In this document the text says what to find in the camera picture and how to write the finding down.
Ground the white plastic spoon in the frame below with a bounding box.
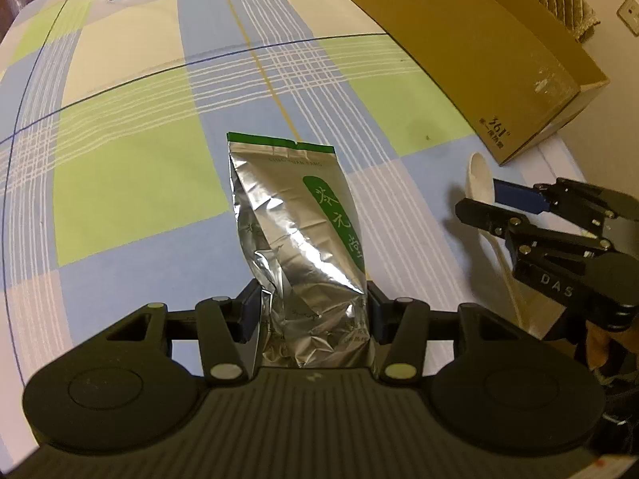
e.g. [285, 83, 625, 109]
[464, 154, 537, 336]

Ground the brown cardboard box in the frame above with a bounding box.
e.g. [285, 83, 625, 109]
[341, 0, 611, 166]

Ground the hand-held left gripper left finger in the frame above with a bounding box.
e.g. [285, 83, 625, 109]
[100, 282, 261, 385]

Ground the person's right hand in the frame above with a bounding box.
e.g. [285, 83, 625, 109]
[586, 327, 639, 372]

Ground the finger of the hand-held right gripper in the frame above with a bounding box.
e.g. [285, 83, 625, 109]
[492, 177, 639, 235]
[455, 198, 612, 260]

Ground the silver foil tea bag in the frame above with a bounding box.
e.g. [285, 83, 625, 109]
[226, 131, 370, 370]

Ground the wall socket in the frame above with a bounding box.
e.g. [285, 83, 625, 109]
[617, 0, 639, 36]

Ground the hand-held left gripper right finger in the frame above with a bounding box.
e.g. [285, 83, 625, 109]
[367, 284, 530, 385]

